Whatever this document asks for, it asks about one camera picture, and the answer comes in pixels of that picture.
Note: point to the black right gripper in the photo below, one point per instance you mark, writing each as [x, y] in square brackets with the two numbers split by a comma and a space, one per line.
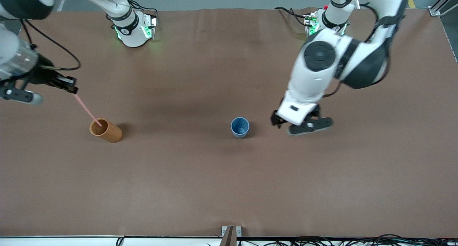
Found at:
[42, 75]

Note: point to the pink chopstick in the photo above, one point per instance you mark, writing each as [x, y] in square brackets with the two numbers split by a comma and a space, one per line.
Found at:
[87, 110]

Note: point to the blue cup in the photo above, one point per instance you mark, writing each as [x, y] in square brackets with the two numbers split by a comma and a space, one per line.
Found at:
[240, 128]

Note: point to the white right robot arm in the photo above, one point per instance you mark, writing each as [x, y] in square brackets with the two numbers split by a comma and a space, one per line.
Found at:
[133, 35]

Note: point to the brown wooden cup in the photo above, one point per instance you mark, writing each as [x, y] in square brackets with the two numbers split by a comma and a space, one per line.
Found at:
[108, 131]

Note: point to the metal bracket with post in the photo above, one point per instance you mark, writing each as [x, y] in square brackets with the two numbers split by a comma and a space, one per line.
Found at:
[230, 235]

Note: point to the aluminium frame profile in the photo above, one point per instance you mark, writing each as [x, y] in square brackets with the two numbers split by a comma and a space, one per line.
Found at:
[443, 3]

